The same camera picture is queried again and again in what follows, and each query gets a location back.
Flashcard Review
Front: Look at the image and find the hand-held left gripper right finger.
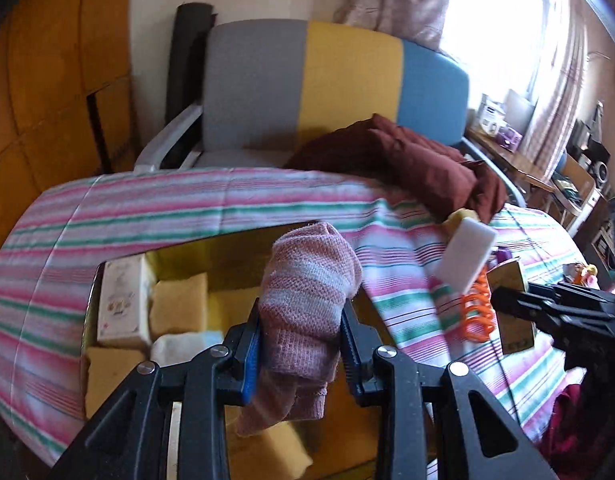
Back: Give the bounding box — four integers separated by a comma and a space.
341, 302, 561, 480

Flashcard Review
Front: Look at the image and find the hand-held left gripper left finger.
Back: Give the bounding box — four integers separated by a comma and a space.
50, 299, 263, 480

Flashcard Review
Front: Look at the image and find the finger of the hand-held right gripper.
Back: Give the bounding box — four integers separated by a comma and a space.
530, 281, 615, 306
491, 286, 613, 333

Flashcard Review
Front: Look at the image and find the orange plastic rack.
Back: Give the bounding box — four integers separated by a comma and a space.
457, 265, 498, 343

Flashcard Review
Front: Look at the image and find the pink knitted cloth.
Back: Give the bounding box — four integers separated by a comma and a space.
236, 221, 363, 437

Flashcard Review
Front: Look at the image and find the gold-lined gift box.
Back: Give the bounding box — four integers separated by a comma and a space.
80, 220, 388, 480

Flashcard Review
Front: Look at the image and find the brown cardboard box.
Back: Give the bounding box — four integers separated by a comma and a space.
487, 257, 537, 354

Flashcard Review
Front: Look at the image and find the small orange toy figure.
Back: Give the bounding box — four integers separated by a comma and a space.
567, 262, 599, 288

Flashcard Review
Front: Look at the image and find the white sponge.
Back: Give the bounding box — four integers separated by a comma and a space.
151, 331, 224, 367

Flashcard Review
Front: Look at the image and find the white foam block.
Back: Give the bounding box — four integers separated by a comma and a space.
434, 217, 498, 293

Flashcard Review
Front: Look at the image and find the black stereo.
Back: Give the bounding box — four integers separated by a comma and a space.
586, 145, 611, 187

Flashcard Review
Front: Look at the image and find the white printed tissue box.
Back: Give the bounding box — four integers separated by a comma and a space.
96, 255, 155, 348

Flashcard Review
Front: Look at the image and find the wooden desk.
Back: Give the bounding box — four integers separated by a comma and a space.
465, 127, 561, 198

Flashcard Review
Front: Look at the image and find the small purple box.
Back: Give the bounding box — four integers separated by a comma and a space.
496, 127, 524, 150

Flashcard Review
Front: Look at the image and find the striped tablecloth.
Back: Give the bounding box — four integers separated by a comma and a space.
0, 167, 603, 466

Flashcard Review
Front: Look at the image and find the dark red cloth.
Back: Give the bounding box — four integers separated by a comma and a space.
284, 114, 508, 223

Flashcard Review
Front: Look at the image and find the small white box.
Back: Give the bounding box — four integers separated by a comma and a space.
480, 102, 506, 134

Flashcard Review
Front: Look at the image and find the grey yellow blue chair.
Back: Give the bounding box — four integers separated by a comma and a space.
134, 19, 528, 211

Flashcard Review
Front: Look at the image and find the black rolled mat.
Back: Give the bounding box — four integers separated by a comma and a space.
167, 2, 216, 121

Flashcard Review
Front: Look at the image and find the wooden wardrobe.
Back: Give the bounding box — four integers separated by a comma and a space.
0, 0, 138, 201

